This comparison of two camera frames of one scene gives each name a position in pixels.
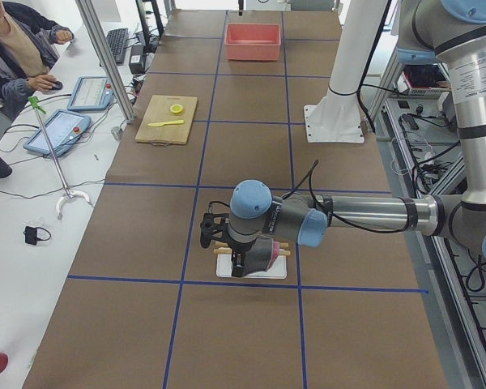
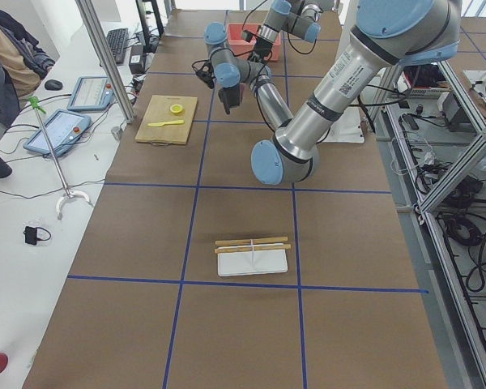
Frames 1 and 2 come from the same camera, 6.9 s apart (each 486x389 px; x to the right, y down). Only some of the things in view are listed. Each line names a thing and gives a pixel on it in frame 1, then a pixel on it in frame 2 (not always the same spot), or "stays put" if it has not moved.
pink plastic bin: x=253 y=41 stays put
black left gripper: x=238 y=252 -> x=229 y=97
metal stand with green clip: x=68 y=192 stays put
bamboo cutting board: x=159 y=111 stays put
